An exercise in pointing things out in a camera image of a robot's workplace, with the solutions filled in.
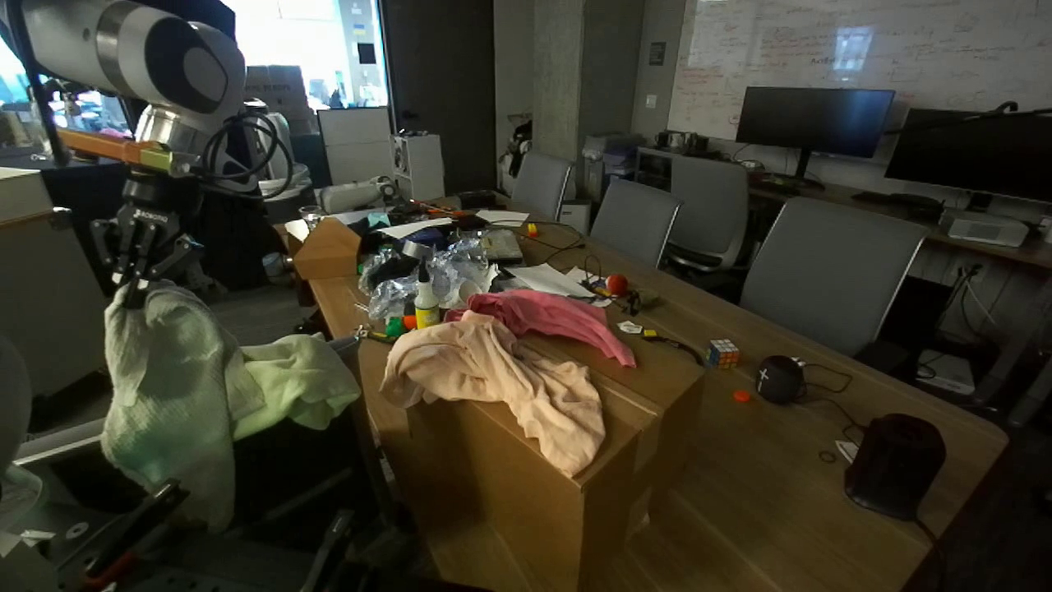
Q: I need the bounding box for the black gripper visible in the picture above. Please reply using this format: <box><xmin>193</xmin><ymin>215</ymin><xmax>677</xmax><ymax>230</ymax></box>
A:
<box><xmin>93</xmin><ymin>176</ymin><xmax>207</xmax><ymax>305</ymax></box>

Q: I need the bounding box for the off-white towel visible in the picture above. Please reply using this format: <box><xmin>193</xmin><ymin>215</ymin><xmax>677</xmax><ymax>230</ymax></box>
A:
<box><xmin>97</xmin><ymin>275</ymin><xmax>241</xmax><ymax>536</ymax></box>

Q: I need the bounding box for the light green towel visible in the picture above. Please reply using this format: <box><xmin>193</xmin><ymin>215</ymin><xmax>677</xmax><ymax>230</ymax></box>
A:
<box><xmin>224</xmin><ymin>332</ymin><xmax>363</xmax><ymax>443</ymax></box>

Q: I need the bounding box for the peach shirt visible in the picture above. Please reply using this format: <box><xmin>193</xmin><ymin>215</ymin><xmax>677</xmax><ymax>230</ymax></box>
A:
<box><xmin>379</xmin><ymin>305</ymin><xmax>607</xmax><ymax>480</ymax></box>

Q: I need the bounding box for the black curtain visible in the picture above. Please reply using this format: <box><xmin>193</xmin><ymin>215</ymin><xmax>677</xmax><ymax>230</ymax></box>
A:
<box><xmin>41</xmin><ymin>0</ymin><xmax>306</xmax><ymax>295</ymax></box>

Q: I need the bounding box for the white cabinet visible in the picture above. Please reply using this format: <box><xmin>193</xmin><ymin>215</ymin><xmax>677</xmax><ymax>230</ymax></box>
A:
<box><xmin>0</xmin><ymin>160</ymin><xmax>110</xmax><ymax>404</ymax></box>

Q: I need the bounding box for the white floor appliance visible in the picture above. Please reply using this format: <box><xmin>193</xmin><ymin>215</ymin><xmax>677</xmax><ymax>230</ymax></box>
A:
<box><xmin>255</xmin><ymin>101</ymin><xmax>316</xmax><ymax>218</ymax></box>

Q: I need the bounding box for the white square panel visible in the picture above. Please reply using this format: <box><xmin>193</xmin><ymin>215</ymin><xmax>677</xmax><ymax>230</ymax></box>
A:
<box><xmin>316</xmin><ymin>106</ymin><xmax>398</xmax><ymax>189</ymax></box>

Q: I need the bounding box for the clear plastic bag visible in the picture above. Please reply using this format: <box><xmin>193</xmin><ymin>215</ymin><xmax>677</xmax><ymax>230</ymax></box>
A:
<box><xmin>419</xmin><ymin>227</ymin><xmax>491</xmax><ymax>312</ymax></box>
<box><xmin>357</xmin><ymin>244</ymin><xmax>422</xmax><ymax>326</ymax></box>

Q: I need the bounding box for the black bar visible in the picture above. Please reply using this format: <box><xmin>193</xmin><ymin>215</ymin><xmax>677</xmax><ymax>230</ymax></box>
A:
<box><xmin>72</xmin><ymin>474</ymin><xmax>187</xmax><ymax>587</ymax></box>

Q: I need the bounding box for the white spray bottle yellow label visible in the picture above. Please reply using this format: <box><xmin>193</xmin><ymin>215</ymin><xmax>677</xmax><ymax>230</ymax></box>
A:
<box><xmin>411</xmin><ymin>275</ymin><xmax>443</xmax><ymax>328</ymax></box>

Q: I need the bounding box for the white paper stack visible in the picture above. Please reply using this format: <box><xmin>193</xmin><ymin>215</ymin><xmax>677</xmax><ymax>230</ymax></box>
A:
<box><xmin>498</xmin><ymin>259</ymin><xmax>604</xmax><ymax>302</ymax></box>

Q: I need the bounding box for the pink cloth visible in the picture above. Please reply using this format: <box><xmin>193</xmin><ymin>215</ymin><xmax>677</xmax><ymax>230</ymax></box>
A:
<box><xmin>463</xmin><ymin>285</ymin><xmax>642</xmax><ymax>372</ymax></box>

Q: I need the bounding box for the brown cardboard box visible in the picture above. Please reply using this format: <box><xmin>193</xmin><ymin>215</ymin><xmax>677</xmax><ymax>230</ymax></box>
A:
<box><xmin>353</xmin><ymin>326</ymin><xmax>710</xmax><ymax>592</ymax></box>

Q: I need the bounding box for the black computer monitor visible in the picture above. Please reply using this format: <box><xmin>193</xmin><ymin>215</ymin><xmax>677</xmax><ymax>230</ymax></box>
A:
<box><xmin>884</xmin><ymin>98</ymin><xmax>1052</xmax><ymax>204</ymax></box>
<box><xmin>733</xmin><ymin>84</ymin><xmax>896</xmax><ymax>183</ymax></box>

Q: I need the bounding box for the black cylindrical speaker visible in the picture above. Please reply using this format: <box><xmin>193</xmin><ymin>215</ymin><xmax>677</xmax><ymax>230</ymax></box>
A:
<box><xmin>845</xmin><ymin>410</ymin><xmax>950</xmax><ymax>520</ymax></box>

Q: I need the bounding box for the white box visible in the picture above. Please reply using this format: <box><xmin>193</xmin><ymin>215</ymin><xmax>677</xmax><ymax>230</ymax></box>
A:
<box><xmin>916</xmin><ymin>345</ymin><xmax>980</xmax><ymax>398</ymax></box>

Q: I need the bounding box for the white keyboard device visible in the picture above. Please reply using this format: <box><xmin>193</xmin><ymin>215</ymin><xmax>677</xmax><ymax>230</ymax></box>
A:
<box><xmin>942</xmin><ymin>209</ymin><xmax>1036</xmax><ymax>251</ymax></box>

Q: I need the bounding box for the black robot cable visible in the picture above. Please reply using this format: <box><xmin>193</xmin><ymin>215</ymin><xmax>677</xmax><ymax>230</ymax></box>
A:
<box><xmin>196</xmin><ymin>106</ymin><xmax>301</xmax><ymax>204</ymax></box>

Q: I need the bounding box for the red handled tool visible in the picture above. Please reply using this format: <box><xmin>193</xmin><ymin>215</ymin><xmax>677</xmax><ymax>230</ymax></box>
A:
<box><xmin>82</xmin><ymin>548</ymin><xmax>148</xmax><ymax>592</ymax></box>

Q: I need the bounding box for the wooden wall desk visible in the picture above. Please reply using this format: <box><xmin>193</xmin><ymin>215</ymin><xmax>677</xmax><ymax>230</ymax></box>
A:
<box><xmin>750</xmin><ymin>167</ymin><xmax>1052</xmax><ymax>275</ymax></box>

